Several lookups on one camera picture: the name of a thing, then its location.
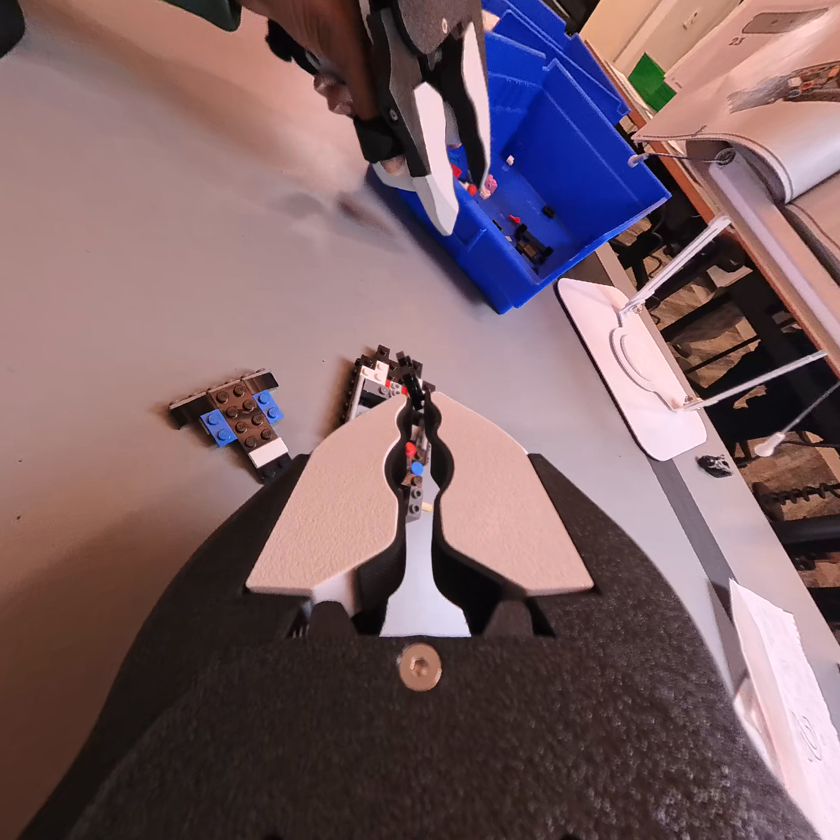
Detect grey lego axle subassembly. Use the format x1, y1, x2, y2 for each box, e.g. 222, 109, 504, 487
398, 381, 441, 523

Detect lego instruction booklet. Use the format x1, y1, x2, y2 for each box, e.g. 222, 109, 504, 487
637, 0, 840, 305

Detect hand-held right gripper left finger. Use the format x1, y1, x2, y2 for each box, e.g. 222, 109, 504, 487
247, 394, 412, 611

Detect lego pieces pile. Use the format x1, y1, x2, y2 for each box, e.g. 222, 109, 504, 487
447, 151, 559, 270

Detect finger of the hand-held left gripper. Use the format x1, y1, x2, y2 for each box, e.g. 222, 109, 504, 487
394, 79, 463, 237
451, 24, 496, 200

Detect black blue lego subassembly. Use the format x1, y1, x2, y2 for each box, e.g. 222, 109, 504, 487
168, 371, 292, 473

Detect green box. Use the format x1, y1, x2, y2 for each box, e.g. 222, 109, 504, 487
628, 53, 678, 112

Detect lego car model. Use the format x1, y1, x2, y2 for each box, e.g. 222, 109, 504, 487
344, 346, 434, 421

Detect blue plastic bin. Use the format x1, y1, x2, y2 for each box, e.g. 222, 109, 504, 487
486, 0, 631, 122
368, 33, 670, 316

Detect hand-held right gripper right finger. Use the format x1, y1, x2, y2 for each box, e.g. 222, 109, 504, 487
427, 392, 594, 602

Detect white book stand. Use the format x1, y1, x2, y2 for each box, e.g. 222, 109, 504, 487
558, 217, 840, 463

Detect white paper sheets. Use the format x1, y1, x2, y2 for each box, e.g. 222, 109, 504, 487
729, 578, 840, 802

